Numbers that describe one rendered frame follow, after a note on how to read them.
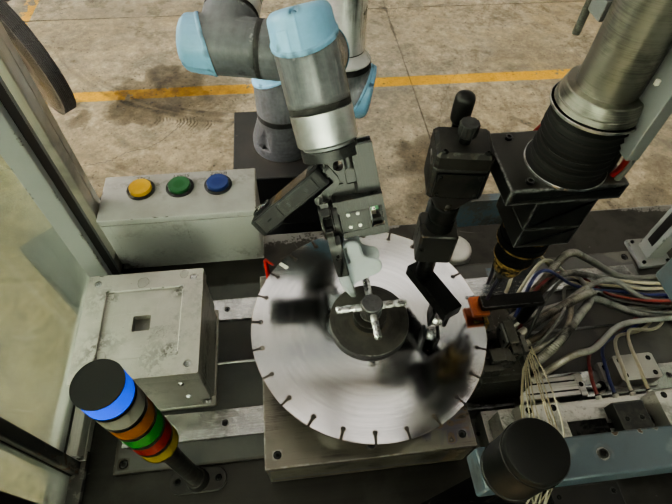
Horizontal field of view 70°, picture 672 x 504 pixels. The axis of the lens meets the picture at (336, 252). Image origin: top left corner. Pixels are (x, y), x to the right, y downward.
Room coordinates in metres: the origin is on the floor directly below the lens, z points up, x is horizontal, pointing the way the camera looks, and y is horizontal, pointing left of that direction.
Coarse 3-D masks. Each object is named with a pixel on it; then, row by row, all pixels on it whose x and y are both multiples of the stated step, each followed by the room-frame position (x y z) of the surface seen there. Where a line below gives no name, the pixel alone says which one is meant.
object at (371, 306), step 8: (368, 280) 0.36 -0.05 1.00; (368, 288) 0.34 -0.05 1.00; (368, 296) 0.33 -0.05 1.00; (376, 296) 0.33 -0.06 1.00; (360, 304) 0.32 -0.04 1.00; (368, 304) 0.32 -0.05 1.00; (376, 304) 0.32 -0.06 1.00; (384, 304) 0.32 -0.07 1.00; (392, 304) 0.32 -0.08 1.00; (400, 304) 0.32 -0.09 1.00; (336, 312) 0.31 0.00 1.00; (344, 312) 0.31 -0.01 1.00; (360, 312) 0.31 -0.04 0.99; (368, 312) 0.30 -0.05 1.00; (376, 312) 0.31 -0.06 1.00; (368, 320) 0.30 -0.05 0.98; (376, 320) 0.29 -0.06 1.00; (376, 328) 0.28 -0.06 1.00; (376, 336) 0.27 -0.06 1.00
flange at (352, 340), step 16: (336, 304) 0.34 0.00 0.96; (352, 304) 0.34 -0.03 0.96; (336, 320) 0.31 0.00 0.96; (352, 320) 0.31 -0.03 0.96; (384, 320) 0.31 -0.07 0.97; (400, 320) 0.32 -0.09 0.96; (336, 336) 0.29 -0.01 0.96; (352, 336) 0.29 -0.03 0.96; (368, 336) 0.29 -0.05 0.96; (384, 336) 0.29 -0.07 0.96; (400, 336) 0.29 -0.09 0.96; (352, 352) 0.27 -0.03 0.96; (368, 352) 0.27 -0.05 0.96; (384, 352) 0.27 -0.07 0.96
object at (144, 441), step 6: (156, 408) 0.15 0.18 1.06; (156, 414) 0.15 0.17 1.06; (162, 414) 0.15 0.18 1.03; (156, 420) 0.14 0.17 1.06; (162, 420) 0.15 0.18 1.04; (156, 426) 0.14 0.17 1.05; (162, 426) 0.14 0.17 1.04; (150, 432) 0.13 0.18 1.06; (156, 432) 0.13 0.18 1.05; (144, 438) 0.12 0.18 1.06; (150, 438) 0.13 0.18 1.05; (156, 438) 0.13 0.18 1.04; (126, 444) 0.12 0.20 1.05; (132, 444) 0.12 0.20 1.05; (138, 444) 0.12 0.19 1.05; (144, 444) 0.12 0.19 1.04; (150, 444) 0.12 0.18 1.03
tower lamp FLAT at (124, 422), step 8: (136, 384) 0.16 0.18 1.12; (136, 392) 0.15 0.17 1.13; (136, 400) 0.14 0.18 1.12; (144, 400) 0.15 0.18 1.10; (136, 408) 0.13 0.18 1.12; (144, 408) 0.14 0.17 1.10; (120, 416) 0.12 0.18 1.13; (128, 416) 0.13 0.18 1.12; (136, 416) 0.13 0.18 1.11; (104, 424) 0.12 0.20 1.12; (112, 424) 0.12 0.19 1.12; (120, 424) 0.12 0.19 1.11; (128, 424) 0.12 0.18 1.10
